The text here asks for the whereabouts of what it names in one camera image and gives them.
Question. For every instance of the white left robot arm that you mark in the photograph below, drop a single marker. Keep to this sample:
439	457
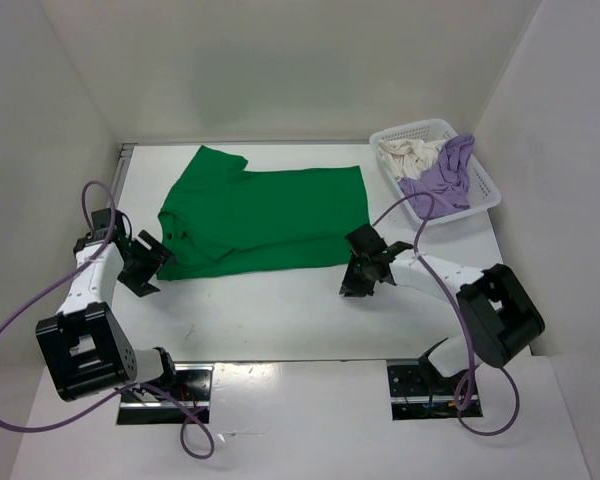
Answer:
83	344

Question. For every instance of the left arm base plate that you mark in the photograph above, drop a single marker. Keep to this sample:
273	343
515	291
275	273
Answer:
192	389

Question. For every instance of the white plastic basket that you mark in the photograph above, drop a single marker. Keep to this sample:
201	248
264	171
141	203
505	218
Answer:
483	193

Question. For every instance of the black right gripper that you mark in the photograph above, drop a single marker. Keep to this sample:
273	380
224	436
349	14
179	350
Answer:
352	286

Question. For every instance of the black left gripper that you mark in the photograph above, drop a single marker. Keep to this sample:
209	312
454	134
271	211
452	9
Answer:
157	255

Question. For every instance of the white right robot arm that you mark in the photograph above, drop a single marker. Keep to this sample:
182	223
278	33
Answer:
498	319

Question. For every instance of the cream t shirt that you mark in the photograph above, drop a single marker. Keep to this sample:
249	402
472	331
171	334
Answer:
410	158

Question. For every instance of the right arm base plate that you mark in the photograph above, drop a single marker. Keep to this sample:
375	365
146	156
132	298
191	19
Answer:
416	395

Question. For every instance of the aluminium table edge rail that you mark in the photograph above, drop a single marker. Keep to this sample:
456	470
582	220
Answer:
122	166

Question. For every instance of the lavender t shirt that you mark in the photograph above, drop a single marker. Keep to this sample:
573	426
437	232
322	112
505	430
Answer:
442	189

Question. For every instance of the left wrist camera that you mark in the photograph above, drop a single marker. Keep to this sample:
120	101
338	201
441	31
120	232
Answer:
101	220

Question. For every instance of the green t shirt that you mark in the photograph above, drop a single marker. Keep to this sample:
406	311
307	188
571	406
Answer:
220	218

